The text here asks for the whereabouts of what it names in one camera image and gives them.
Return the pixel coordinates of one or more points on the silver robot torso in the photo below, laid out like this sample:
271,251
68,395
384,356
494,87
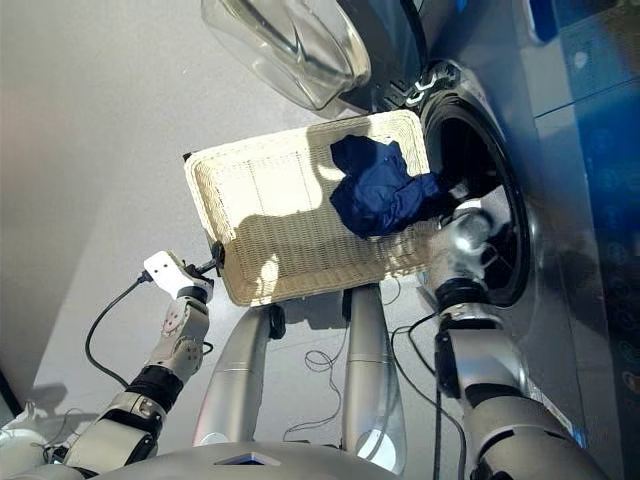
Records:
250,462

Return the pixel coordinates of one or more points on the round glass washing machine door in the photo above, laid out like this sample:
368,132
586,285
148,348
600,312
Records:
300,50

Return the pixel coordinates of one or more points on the blue garment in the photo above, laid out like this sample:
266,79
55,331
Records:
380,190

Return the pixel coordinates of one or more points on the pale woven basket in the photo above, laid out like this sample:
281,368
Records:
280,200

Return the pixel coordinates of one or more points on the grey washing machine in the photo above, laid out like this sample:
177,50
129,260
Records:
560,150

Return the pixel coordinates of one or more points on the silver robot leg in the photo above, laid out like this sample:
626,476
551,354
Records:
370,375
235,380

